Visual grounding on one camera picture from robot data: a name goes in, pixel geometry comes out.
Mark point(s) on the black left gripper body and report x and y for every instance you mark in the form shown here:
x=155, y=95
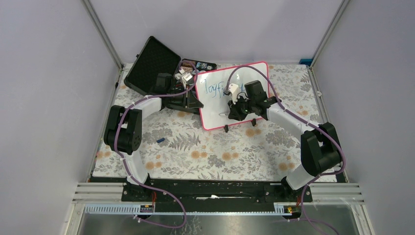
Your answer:
x=176, y=99

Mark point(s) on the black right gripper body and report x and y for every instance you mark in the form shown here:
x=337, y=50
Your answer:
x=242, y=107

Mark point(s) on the pink framed whiteboard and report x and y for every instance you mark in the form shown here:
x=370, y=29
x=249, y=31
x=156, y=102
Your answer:
x=210, y=90

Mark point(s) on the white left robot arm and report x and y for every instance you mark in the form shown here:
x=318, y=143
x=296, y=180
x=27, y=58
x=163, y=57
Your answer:
x=123, y=132

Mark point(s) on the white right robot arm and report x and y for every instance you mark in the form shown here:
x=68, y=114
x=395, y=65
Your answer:
x=319, y=147

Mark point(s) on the black poker chip case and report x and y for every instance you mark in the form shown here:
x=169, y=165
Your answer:
x=153, y=71

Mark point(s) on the floral tablecloth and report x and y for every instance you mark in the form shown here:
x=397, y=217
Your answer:
x=265, y=152

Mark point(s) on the blue clamp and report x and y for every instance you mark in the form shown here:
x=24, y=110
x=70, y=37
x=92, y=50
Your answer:
x=306, y=62

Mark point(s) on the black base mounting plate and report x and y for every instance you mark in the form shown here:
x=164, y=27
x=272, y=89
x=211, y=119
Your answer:
x=174, y=195

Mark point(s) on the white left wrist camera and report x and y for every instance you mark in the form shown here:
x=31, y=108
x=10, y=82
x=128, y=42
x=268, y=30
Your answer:
x=186, y=78

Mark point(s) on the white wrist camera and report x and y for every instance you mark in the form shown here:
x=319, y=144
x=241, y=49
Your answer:
x=186, y=78
x=233, y=90

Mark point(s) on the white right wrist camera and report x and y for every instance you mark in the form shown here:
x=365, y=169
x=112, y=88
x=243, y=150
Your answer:
x=233, y=90

